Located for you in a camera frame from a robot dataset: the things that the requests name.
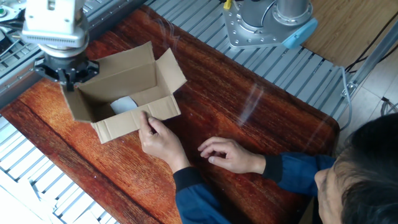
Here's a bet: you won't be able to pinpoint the brown printed cardboard box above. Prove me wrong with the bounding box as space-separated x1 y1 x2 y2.
60 41 188 144

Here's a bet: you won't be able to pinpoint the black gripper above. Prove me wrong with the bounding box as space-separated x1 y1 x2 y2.
33 54 100 91

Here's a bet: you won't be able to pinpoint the left forearm in blue sleeve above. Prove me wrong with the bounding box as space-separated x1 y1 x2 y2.
172 166 233 224

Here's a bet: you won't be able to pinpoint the grey cable bundle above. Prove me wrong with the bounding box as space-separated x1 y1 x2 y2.
379 96 398 116

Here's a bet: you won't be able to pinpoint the grey aluminium rail beam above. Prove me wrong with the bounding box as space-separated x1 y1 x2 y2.
0 0 147 109

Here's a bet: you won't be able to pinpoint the right forearm in blue sleeve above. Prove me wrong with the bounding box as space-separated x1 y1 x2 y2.
262 151 336 197

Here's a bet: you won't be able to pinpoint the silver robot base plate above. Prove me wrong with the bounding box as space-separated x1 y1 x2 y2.
222 0 308 50

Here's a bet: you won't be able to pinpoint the glossy wood pattern table mat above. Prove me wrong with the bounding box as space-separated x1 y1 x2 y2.
0 4 341 224

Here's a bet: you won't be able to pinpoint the person's dark haired head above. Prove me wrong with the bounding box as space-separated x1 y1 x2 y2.
313 112 398 224

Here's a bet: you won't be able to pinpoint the black floor cables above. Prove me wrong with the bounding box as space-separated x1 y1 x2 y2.
344 11 398 74

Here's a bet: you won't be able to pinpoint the person's right hand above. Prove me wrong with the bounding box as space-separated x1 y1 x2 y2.
197 136 267 175

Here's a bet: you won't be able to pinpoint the aluminium frame post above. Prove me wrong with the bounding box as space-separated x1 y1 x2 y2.
341 20 398 99

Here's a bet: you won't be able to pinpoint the small white paper slip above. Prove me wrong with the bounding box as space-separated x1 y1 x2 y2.
109 95 139 115

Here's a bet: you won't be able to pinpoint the white control box green button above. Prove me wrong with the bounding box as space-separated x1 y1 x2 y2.
0 4 24 32

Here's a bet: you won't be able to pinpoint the light grey cable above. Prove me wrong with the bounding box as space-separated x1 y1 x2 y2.
335 65 354 131

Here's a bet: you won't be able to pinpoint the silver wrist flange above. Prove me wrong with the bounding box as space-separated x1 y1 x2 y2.
37 40 90 63

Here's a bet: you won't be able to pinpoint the person's left hand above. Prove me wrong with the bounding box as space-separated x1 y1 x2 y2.
138 111 191 174

